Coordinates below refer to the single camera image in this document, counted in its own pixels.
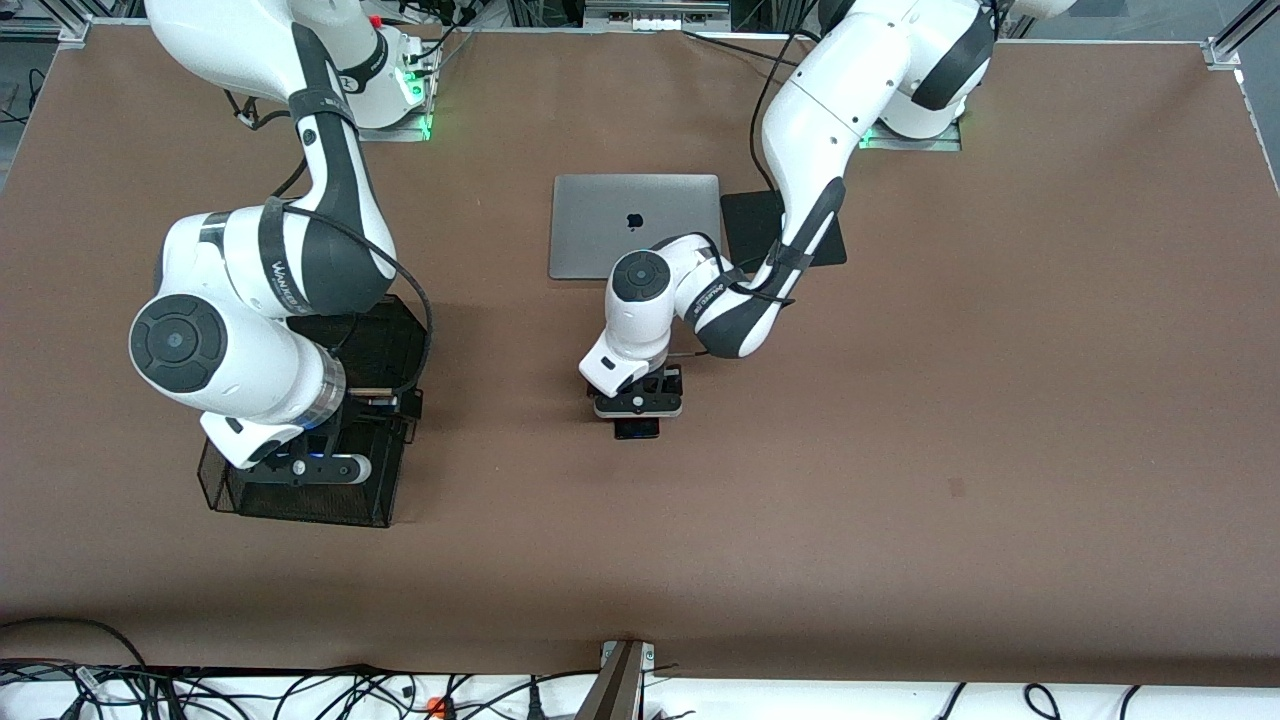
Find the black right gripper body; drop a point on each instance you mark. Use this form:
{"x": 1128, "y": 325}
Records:
{"x": 362, "y": 413}

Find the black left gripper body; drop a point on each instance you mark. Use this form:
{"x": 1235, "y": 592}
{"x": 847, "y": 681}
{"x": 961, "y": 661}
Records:
{"x": 663, "y": 383}

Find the black cracked smartphone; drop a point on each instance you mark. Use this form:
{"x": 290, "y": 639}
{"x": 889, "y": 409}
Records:
{"x": 637, "y": 430}

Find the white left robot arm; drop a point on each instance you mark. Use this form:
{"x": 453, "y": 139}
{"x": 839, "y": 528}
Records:
{"x": 850, "y": 80}

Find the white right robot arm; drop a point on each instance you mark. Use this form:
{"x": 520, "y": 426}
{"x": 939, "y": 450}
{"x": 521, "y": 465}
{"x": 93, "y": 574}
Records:
{"x": 230, "y": 350}

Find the black mesh two-tier tray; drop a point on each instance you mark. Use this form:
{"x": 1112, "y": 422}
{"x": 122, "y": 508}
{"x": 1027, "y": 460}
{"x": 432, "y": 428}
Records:
{"x": 300, "y": 505}

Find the black mouse pad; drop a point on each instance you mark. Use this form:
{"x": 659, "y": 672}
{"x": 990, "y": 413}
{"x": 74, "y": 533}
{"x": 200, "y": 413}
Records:
{"x": 745, "y": 230}

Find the silver closed laptop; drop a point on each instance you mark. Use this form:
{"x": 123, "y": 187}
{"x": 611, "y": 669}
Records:
{"x": 600, "y": 220}

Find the grey power strip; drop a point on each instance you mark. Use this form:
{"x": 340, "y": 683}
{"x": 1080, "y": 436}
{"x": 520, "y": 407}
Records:
{"x": 655, "y": 20}

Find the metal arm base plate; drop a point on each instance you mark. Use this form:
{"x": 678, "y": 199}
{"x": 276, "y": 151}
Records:
{"x": 410, "y": 134}
{"x": 945, "y": 143}

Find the aluminium frame profile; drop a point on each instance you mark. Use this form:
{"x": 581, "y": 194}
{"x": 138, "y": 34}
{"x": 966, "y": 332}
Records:
{"x": 60, "y": 28}
{"x": 1225, "y": 50}

